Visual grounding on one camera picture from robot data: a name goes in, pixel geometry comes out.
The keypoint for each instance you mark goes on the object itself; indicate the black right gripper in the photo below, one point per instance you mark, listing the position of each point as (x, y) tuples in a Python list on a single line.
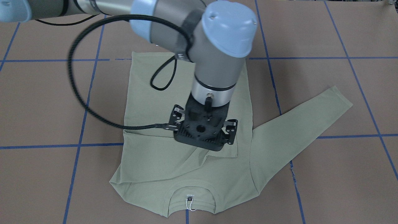
[(178, 115)]

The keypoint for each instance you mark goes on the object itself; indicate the olive green long-sleeve shirt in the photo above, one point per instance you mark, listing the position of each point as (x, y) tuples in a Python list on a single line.
[(162, 175)]

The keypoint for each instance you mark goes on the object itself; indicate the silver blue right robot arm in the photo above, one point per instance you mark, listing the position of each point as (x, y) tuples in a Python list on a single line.
[(217, 36)]

